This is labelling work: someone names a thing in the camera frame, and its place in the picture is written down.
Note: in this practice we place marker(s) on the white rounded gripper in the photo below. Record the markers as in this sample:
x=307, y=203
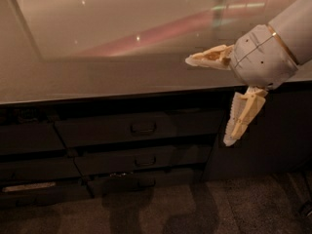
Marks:
x=261, y=58

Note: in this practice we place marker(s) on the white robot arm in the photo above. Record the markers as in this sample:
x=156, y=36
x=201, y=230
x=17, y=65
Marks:
x=293, y=30

